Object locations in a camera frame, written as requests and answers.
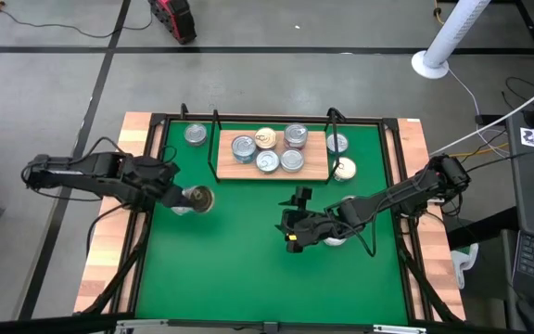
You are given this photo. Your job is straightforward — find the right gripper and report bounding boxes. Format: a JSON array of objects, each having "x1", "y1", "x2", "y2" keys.
[{"x1": 273, "y1": 207, "x2": 343, "y2": 254}]

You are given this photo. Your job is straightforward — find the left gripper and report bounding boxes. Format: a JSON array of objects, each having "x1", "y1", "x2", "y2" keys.
[{"x1": 121, "y1": 155, "x2": 193, "y2": 212}]

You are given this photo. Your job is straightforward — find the cream lid can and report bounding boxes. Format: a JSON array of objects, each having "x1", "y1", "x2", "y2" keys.
[{"x1": 332, "y1": 156, "x2": 358, "y2": 182}]

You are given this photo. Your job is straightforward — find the wooden shelf with black legs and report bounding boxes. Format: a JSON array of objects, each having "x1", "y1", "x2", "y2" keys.
[{"x1": 206, "y1": 107, "x2": 348, "y2": 185}]

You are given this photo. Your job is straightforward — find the green table mat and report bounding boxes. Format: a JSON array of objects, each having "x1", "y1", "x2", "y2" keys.
[{"x1": 134, "y1": 121, "x2": 410, "y2": 326}]

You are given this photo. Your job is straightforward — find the gold lid can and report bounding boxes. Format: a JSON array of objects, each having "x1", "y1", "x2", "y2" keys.
[{"x1": 253, "y1": 126, "x2": 278, "y2": 151}]

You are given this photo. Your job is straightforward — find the white plastic bag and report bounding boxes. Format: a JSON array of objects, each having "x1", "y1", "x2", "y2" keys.
[{"x1": 450, "y1": 242, "x2": 480, "y2": 291}]

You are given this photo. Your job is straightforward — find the red black floor device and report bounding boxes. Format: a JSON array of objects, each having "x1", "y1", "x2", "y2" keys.
[{"x1": 147, "y1": 0, "x2": 198, "y2": 46}]

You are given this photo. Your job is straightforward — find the white tower fan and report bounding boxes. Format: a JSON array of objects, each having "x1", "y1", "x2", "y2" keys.
[{"x1": 410, "y1": 0, "x2": 493, "y2": 80}]

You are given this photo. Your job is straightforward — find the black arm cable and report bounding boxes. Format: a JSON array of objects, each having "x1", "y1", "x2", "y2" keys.
[{"x1": 85, "y1": 203, "x2": 124, "y2": 256}]

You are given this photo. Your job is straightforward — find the black cable sleeve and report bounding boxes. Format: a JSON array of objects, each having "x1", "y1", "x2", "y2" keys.
[
  {"x1": 81, "y1": 203, "x2": 155, "y2": 316},
  {"x1": 399, "y1": 217, "x2": 465, "y2": 324}
]

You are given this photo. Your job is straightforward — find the black metal table frame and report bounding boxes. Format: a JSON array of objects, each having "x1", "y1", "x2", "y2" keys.
[{"x1": 108, "y1": 110, "x2": 435, "y2": 331}]

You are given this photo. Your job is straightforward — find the silver bracket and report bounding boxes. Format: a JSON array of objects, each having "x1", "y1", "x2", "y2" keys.
[
  {"x1": 372, "y1": 324, "x2": 428, "y2": 334},
  {"x1": 114, "y1": 318, "x2": 169, "y2": 334}
]

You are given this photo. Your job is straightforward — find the thin black floor cable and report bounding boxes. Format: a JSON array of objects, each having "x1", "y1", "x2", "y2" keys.
[{"x1": 0, "y1": 4, "x2": 155, "y2": 40}]

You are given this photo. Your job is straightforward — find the yellow floor cable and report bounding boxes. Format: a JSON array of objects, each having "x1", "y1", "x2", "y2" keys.
[{"x1": 433, "y1": 143, "x2": 512, "y2": 161}]

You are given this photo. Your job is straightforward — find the thin white cable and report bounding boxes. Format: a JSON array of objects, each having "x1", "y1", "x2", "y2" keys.
[{"x1": 446, "y1": 68, "x2": 509, "y2": 159}]

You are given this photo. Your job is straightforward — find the thick white cable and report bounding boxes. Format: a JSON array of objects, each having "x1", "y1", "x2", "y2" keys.
[{"x1": 428, "y1": 73, "x2": 534, "y2": 157}]

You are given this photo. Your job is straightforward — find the black looped cables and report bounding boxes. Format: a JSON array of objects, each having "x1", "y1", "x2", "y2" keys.
[{"x1": 501, "y1": 76, "x2": 534, "y2": 112}]

